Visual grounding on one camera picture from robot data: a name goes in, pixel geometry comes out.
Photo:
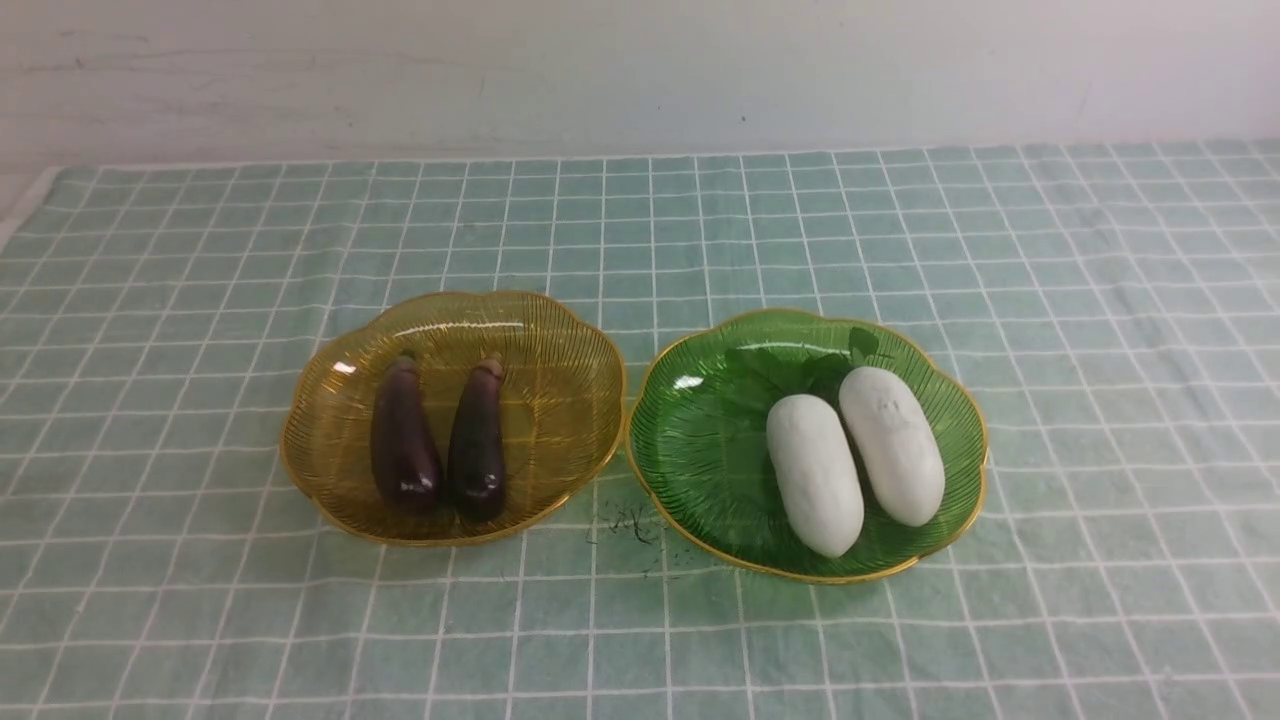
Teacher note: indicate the white radish with leaves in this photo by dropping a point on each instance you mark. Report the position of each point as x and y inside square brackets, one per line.
[810, 453]
[895, 440]

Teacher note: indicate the purple eggplant one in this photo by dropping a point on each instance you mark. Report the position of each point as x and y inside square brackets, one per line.
[406, 466]
[476, 473]

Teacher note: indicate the green glass plate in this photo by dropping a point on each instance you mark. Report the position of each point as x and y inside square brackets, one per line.
[696, 441]

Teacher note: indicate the amber glass plate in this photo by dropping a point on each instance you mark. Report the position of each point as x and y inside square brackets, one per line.
[562, 409]

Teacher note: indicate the green checkered tablecloth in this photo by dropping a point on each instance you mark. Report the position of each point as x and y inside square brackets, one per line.
[1113, 310]

